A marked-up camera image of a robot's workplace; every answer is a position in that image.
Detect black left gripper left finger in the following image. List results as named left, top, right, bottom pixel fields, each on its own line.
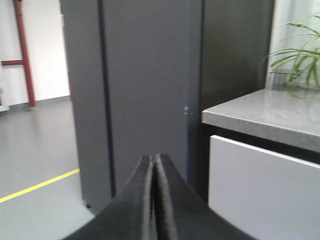
left=65, top=155, right=153, bottom=240

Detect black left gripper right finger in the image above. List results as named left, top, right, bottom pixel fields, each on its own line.
left=153, top=153, right=253, bottom=240

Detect white drawer front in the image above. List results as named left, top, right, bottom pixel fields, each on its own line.
left=208, top=135, right=320, bottom=240

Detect dark tall cabinet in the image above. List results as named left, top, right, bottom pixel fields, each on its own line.
left=60, top=0, right=275, bottom=214

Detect green potted plant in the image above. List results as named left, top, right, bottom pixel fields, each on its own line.
left=265, top=10, right=320, bottom=99

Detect red pipe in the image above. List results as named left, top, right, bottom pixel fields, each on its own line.
left=1, top=0, right=37, bottom=108

